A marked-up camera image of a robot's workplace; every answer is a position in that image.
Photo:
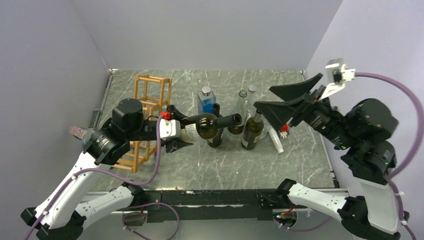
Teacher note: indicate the grey microphone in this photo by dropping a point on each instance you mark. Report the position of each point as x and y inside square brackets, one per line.
[81, 133]

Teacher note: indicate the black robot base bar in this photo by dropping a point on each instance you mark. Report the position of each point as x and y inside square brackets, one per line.
[259, 204]

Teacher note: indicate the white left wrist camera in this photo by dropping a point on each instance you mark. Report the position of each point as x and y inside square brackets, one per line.
[168, 129]

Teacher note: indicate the wooden wine rack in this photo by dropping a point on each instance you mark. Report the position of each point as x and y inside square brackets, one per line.
[155, 95]

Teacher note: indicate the clear bottle silver cap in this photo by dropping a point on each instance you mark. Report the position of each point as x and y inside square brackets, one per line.
[251, 98]

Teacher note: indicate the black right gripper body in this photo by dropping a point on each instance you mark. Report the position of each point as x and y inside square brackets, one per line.
[317, 108]

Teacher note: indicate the green wine bottle gold neck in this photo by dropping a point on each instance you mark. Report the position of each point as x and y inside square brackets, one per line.
[253, 129]

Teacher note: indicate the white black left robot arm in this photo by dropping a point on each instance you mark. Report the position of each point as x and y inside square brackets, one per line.
[64, 215]

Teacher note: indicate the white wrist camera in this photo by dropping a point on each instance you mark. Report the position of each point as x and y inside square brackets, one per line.
[168, 129]
[338, 74]

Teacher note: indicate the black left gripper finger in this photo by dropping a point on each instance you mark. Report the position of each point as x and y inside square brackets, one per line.
[174, 145]
[175, 114]

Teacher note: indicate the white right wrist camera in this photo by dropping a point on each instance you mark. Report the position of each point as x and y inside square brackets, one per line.
[338, 74]

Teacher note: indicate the blue square glass bottle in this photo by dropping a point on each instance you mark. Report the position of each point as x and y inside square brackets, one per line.
[205, 100]

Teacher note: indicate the dark green wine bottle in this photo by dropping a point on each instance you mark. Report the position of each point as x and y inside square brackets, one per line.
[205, 126]

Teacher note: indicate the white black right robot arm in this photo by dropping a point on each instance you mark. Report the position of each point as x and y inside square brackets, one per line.
[363, 133]

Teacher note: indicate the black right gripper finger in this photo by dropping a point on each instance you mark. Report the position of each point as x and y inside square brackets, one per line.
[280, 113]
[293, 91]

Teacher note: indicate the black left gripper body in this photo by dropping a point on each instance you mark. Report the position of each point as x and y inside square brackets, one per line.
[148, 130]

